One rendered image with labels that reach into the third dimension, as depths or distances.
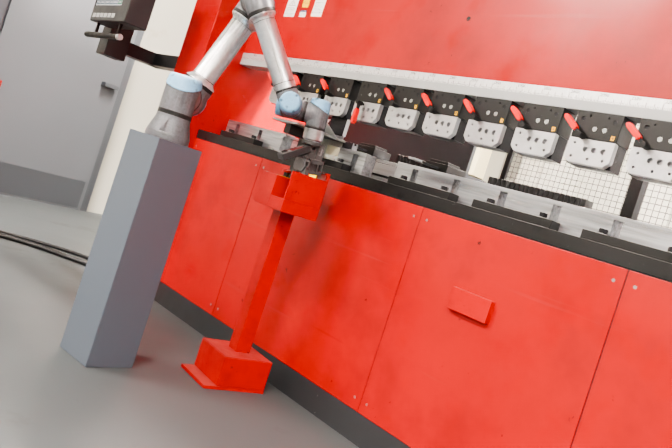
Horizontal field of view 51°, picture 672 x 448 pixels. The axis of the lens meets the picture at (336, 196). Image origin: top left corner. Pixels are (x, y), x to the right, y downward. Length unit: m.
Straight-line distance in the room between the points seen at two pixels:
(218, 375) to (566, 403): 1.18
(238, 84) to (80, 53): 2.34
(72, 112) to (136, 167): 3.49
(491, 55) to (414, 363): 1.09
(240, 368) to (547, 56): 1.50
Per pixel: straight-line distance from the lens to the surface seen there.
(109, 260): 2.41
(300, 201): 2.50
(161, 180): 2.36
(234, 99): 3.70
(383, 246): 2.47
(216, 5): 3.65
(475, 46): 2.61
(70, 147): 5.90
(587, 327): 2.02
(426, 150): 3.32
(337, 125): 3.00
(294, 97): 2.37
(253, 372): 2.61
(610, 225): 2.16
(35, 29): 5.67
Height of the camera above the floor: 0.78
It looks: level
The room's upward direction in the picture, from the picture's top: 18 degrees clockwise
